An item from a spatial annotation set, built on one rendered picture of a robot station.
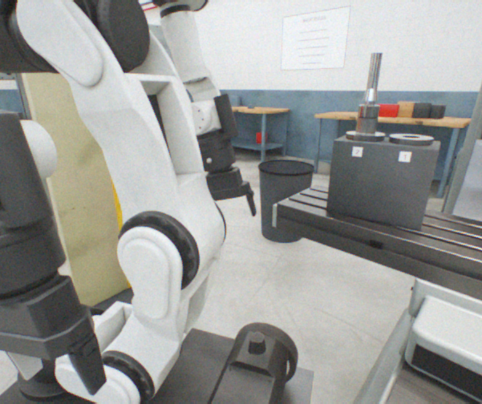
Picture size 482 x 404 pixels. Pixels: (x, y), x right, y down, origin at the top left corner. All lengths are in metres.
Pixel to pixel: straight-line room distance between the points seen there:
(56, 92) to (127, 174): 1.26
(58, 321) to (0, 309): 0.06
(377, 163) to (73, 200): 1.49
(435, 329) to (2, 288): 0.66
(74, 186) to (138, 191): 1.31
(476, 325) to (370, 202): 0.31
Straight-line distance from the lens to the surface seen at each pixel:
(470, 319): 0.77
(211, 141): 0.69
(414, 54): 5.15
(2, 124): 0.32
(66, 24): 0.48
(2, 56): 0.64
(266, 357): 0.88
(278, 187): 2.44
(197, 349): 0.96
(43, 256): 0.36
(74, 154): 1.77
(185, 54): 0.71
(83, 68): 0.47
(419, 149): 0.76
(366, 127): 0.80
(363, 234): 0.77
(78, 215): 1.84
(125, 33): 0.52
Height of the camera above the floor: 1.26
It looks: 21 degrees down
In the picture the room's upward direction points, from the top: straight up
